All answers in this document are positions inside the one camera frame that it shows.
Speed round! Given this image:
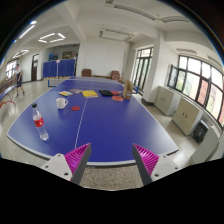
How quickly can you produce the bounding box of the small red paddle behind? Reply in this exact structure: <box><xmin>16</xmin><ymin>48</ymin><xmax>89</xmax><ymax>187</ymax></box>
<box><xmin>111</xmin><ymin>91</ymin><xmax>121</xmax><ymax>96</ymax></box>

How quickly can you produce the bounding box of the brown armchair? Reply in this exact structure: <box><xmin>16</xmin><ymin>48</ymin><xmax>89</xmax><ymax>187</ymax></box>
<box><xmin>81</xmin><ymin>69</ymin><xmax>92</xmax><ymax>77</ymax></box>
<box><xmin>111</xmin><ymin>71</ymin><xmax>120</xmax><ymax>80</ymax></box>

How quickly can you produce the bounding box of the clear plastic bottle red label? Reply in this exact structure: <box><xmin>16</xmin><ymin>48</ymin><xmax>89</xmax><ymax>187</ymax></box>
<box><xmin>32</xmin><ymin>103</ymin><xmax>49</xmax><ymax>141</ymax></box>

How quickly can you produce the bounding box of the brown paper bag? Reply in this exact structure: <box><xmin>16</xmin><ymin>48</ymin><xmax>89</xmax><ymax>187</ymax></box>
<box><xmin>123</xmin><ymin>80</ymin><xmax>133</xmax><ymax>100</ymax></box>

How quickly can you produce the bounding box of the black table tennis paddle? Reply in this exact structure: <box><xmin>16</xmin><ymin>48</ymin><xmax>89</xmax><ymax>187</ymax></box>
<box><xmin>99</xmin><ymin>90</ymin><xmax>113</xmax><ymax>97</ymax></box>

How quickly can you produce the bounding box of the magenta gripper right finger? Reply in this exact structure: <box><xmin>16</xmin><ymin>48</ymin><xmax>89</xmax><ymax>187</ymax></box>
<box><xmin>132</xmin><ymin>144</ymin><xmax>179</xmax><ymax>186</ymax></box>

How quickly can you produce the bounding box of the person in white shirt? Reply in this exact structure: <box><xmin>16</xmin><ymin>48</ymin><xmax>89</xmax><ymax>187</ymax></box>
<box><xmin>15</xmin><ymin>64</ymin><xmax>25</xmax><ymax>97</ymax></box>

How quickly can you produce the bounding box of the brown armchair right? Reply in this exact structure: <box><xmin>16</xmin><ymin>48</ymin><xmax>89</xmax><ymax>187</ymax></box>
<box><xmin>111</xmin><ymin>71</ymin><xmax>120</xmax><ymax>80</ymax></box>

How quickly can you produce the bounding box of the beige cabinet near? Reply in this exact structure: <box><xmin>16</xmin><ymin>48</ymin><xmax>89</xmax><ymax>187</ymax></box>
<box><xmin>173</xmin><ymin>98</ymin><xmax>203</xmax><ymax>136</ymax></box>

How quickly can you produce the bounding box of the black bin by window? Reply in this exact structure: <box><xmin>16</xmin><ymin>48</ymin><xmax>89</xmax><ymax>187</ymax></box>
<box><xmin>193</xmin><ymin>119</ymin><xmax>209</xmax><ymax>143</ymax></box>

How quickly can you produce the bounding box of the colourful small booklet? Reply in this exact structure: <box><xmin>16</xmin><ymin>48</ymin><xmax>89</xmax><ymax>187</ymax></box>
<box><xmin>59</xmin><ymin>91</ymin><xmax>73</xmax><ymax>97</ymax></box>

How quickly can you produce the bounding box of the white ceramic mug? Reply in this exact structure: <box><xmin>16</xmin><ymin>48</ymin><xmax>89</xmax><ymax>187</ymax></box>
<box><xmin>56</xmin><ymin>98</ymin><xmax>68</xmax><ymax>109</ymax></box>

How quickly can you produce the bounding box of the beige cabinet far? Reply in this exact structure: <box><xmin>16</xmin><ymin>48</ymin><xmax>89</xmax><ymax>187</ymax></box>
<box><xmin>154</xmin><ymin>86</ymin><xmax>181</xmax><ymax>116</ymax></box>

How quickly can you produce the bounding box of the blue folded table tennis table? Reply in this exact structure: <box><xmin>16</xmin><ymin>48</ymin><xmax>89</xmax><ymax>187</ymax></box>
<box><xmin>43</xmin><ymin>59</ymin><xmax>75</xmax><ymax>78</ymax></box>

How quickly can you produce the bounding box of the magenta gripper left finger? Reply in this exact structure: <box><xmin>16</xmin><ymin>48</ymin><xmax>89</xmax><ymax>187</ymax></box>
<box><xmin>42</xmin><ymin>143</ymin><xmax>91</xmax><ymax>185</ymax></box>

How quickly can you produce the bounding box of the beige cabinet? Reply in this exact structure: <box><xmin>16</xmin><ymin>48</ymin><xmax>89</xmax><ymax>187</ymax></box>
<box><xmin>173</xmin><ymin>98</ymin><xmax>203</xmax><ymax>136</ymax></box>
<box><xmin>154</xmin><ymin>86</ymin><xmax>181</xmax><ymax>116</ymax></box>

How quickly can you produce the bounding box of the yellow book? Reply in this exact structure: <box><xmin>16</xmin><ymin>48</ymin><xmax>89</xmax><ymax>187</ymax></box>
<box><xmin>82</xmin><ymin>90</ymin><xmax>98</xmax><ymax>98</ymax></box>

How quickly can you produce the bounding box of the red round coaster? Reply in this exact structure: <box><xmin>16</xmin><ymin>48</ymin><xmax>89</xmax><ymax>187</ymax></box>
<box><xmin>71</xmin><ymin>106</ymin><xmax>80</xmax><ymax>111</ymax></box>

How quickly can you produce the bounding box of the grey flat booklet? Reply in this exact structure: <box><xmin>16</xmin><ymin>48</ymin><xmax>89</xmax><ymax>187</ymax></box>
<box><xmin>68</xmin><ymin>88</ymin><xmax>82</xmax><ymax>94</ymax></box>

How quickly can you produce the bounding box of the brown armchair left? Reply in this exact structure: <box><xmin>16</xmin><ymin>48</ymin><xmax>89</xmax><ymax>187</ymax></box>
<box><xmin>81</xmin><ymin>69</ymin><xmax>92</xmax><ymax>77</ymax></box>

